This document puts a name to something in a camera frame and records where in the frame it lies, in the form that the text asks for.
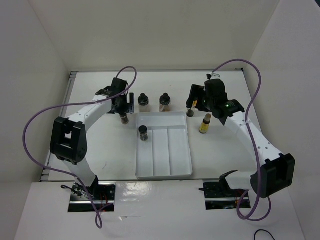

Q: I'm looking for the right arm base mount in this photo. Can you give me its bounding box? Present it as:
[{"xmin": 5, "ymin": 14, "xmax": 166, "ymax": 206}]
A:
[{"xmin": 198, "ymin": 181, "xmax": 245, "ymax": 211}]

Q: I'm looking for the black cap spice jar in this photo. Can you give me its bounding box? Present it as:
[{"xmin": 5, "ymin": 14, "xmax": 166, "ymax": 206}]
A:
[{"xmin": 138, "ymin": 125, "xmax": 148, "ymax": 141}]

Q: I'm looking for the round stopper bottle white powder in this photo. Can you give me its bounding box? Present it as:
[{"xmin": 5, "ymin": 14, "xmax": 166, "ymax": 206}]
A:
[{"xmin": 138, "ymin": 93, "xmax": 151, "ymax": 113}]

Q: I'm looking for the thin black cable loop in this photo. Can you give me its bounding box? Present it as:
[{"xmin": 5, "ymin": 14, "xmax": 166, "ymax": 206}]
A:
[{"xmin": 254, "ymin": 229, "xmax": 276, "ymax": 240}]

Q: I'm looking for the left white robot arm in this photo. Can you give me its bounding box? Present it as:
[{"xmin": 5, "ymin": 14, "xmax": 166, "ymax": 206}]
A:
[{"xmin": 50, "ymin": 77, "xmax": 134, "ymax": 200}]

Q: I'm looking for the yellow label cork top bottle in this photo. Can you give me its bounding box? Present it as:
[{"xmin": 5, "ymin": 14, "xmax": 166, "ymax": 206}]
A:
[{"xmin": 199, "ymin": 113, "xmax": 212, "ymax": 134}]

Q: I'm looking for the dark spice jar black lid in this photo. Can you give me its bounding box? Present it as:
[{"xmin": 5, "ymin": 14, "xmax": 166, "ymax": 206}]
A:
[{"xmin": 119, "ymin": 114, "xmax": 129, "ymax": 125}]

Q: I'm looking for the round stopper bottle brown spice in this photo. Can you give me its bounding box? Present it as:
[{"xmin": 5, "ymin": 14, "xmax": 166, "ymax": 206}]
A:
[{"xmin": 159, "ymin": 92, "xmax": 171, "ymax": 112}]

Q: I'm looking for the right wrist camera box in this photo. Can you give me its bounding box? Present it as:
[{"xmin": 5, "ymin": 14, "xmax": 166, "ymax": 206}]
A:
[{"xmin": 206, "ymin": 72, "xmax": 221, "ymax": 80}]

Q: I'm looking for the white compartment organizer tray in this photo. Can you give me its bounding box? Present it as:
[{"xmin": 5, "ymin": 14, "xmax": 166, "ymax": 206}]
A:
[{"xmin": 135, "ymin": 111, "xmax": 193, "ymax": 181}]

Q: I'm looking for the tall gold band grinder bottle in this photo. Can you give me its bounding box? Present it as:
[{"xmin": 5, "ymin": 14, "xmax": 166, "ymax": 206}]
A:
[{"xmin": 186, "ymin": 98, "xmax": 198, "ymax": 118}]

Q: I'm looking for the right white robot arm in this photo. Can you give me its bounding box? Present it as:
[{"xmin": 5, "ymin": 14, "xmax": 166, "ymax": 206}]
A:
[{"xmin": 186, "ymin": 78, "xmax": 296, "ymax": 199}]

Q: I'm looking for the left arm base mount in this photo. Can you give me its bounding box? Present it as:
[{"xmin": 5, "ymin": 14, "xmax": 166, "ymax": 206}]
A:
[{"xmin": 60, "ymin": 183, "xmax": 116, "ymax": 213}]

